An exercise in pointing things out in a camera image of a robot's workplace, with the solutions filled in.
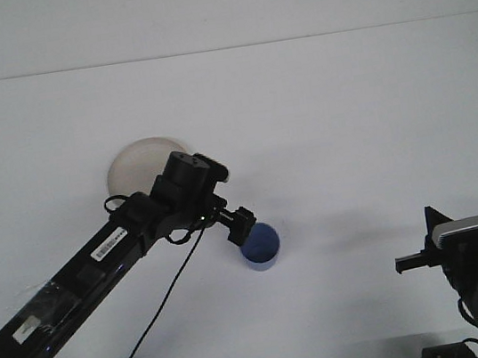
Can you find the pale blue cup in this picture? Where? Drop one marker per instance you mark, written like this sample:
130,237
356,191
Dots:
262,243

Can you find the pale round plate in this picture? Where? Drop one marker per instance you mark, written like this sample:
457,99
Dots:
134,167

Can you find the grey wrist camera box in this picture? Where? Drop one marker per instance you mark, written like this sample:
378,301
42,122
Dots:
214,167
467,228

